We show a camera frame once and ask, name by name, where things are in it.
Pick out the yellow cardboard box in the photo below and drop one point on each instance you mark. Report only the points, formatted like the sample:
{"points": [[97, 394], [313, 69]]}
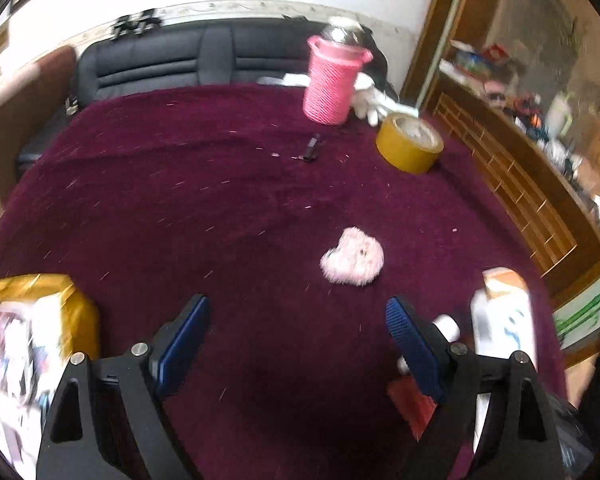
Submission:
{"points": [[75, 315]]}

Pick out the maroon table cloth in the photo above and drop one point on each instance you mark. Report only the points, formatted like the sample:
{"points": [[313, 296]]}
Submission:
{"points": [[205, 200]]}

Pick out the pink fluffy ball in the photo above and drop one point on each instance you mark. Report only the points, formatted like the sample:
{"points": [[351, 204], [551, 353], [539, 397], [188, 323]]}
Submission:
{"points": [[352, 257]]}

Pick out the yellow tape roll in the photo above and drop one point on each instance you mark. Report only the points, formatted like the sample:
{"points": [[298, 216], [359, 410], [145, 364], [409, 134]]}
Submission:
{"points": [[405, 147]]}

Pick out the white green printed box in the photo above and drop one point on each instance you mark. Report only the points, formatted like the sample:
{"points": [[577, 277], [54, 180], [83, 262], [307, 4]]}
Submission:
{"points": [[590, 310]]}

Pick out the white glove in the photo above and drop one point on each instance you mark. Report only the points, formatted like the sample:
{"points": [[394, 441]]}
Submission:
{"points": [[375, 100]]}

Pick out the white tall medicine box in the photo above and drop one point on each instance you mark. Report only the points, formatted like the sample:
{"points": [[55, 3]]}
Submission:
{"points": [[502, 320]]}

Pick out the black clamp device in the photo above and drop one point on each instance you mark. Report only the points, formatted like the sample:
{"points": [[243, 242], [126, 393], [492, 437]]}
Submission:
{"points": [[124, 25], [149, 19]]}

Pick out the black leather sofa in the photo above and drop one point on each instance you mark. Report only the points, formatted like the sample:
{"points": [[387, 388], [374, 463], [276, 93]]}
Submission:
{"points": [[180, 60]]}

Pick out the red box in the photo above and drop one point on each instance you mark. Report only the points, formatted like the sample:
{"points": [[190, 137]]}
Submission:
{"points": [[496, 52]]}

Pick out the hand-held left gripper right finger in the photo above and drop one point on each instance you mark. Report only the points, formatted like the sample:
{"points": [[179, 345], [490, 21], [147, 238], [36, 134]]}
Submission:
{"points": [[415, 350]]}

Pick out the small framed wall sign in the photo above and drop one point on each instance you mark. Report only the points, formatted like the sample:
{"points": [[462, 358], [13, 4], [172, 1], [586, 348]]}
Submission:
{"points": [[1, 41]]}

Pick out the small white plastic bottle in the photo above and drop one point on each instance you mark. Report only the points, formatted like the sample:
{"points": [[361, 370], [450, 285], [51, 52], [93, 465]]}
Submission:
{"points": [[447, 329]]}

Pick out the bottle in pink knit cover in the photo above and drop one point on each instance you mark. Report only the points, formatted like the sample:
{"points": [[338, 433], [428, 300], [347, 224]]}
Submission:
{"points": [[330, 85]]}

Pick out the black bag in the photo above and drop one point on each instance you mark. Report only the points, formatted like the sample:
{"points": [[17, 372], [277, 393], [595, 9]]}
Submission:
{"points": [[380, 65]]}

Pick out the red foil packet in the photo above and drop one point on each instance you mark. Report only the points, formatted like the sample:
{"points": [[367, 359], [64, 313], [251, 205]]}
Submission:
{"points": [[412, 407]]}

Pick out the brown armchair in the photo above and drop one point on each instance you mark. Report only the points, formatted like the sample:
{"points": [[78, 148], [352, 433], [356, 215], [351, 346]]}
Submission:
{"points": [[20, 105]]}

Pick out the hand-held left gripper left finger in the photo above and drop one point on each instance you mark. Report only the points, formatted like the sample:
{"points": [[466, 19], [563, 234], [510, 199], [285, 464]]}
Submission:
{"points": [[180, 345]]}

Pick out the small black clip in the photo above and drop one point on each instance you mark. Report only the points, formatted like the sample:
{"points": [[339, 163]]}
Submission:
{"points": [[312, 149]]}

